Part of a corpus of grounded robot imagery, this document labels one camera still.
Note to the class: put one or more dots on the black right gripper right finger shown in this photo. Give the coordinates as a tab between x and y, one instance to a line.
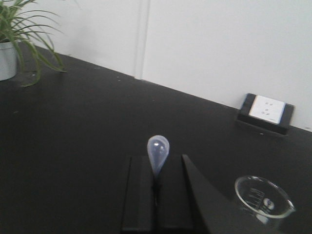
177	210

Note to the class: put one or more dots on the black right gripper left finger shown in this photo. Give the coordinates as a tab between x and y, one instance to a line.
138	207

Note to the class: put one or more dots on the clear plastic dropper pipette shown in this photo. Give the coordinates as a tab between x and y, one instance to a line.
158	149

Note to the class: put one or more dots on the clear glass beaker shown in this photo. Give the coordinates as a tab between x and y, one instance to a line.
262	199

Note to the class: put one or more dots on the black socket housing box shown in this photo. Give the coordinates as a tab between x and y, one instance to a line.
281	128

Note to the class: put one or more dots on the white plant pot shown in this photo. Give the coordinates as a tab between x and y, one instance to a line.
8	61

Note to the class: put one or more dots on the green spider plant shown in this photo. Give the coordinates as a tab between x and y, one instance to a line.
21	29

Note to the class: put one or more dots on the white wall power socket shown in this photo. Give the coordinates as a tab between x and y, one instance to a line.
267	109

